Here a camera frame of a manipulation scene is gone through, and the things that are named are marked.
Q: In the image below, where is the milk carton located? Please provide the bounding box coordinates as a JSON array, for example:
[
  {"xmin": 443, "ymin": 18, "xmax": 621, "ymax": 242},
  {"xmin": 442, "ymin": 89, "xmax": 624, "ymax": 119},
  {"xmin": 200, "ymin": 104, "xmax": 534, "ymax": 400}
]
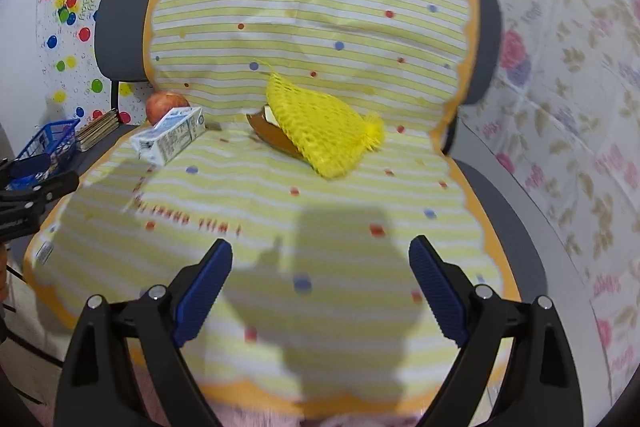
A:
[{"xmin": 130, "ymin": 107, "xmax": 206, "ymax": 167}]

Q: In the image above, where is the brown leather sheath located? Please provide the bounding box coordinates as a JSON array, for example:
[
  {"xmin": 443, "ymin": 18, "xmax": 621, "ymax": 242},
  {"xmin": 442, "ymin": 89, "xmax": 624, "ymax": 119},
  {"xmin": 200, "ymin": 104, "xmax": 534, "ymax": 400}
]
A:
[{"xmin": 246, "ymin": 105, "xmax": 304, "ymax": 160}]

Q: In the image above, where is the yellow foam fruit net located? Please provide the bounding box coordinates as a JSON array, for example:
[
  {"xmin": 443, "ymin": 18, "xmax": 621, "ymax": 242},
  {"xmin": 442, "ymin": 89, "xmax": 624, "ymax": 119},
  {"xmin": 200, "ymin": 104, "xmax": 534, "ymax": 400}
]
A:
[{"xmin": 266, "ymin": 70, "xmax": 384, "ymax": 179}]

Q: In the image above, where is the blue plastic basket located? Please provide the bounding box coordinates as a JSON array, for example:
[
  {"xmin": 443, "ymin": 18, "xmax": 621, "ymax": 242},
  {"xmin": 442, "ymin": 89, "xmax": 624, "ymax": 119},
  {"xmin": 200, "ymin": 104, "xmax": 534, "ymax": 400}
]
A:
[{"xmin": 8, "ymin": 118, "xmax": 80, "ymax": 190}]

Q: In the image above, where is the stack of books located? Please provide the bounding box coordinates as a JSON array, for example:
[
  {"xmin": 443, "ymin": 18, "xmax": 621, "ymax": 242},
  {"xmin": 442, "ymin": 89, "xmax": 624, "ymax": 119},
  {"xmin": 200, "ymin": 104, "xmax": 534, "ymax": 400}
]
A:
[{"xmin": 76, "ymin": 109, "xmax": 120, "ymax": 152}]

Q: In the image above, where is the red apple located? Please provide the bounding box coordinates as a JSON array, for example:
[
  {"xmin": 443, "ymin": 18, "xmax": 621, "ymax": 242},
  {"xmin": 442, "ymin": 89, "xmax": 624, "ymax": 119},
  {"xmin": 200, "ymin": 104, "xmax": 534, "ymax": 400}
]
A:
[{"xmin": 145, "ymin": 91, "xmax": 190, "ymax": 126}]

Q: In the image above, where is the pink fluffy rug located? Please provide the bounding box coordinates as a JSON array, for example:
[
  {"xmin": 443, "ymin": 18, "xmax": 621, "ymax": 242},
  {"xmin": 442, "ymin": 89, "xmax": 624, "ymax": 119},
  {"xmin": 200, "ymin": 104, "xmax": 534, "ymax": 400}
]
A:
[{"xmin": 44, "ymin": 365, "xmax": 426, "ymax": 427}]

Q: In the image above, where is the dark grey chair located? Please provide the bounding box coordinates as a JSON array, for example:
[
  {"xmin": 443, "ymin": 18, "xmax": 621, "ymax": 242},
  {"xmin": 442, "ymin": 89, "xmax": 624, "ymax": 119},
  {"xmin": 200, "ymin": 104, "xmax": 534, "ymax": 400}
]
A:
[{"xmin": 98, "ymin": 0, "xmax": 548, "ymax": 301}]

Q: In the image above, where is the yellow striped plastic cover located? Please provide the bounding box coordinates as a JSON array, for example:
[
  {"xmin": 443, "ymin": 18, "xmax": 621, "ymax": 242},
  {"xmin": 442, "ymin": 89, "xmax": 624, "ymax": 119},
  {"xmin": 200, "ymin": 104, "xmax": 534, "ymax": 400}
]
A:
[{"xmin": 25, "ymin": 0, "xmax": 518, "ymax": 418}]

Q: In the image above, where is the floral pattern plastic sheet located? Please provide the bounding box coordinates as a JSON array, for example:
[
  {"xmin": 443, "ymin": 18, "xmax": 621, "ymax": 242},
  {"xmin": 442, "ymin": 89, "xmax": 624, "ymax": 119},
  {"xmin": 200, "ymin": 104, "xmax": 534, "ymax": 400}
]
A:
[{"xmin": 462, "ymin": 0, "xmax": 639, "ymax": 416}]

